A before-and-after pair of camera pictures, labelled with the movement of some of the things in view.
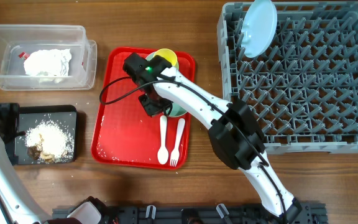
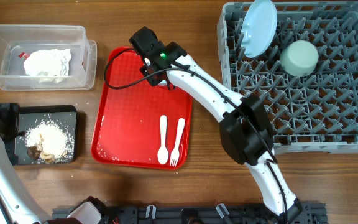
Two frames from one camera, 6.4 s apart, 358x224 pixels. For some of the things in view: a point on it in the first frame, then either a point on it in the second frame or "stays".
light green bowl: (176, 110) -> (299, 58)
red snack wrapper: (23, 55) stays
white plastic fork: (174, 155) stays
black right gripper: (151, 110) -> (144, 69)
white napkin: (48, 65) stays
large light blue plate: (258, 28) stays
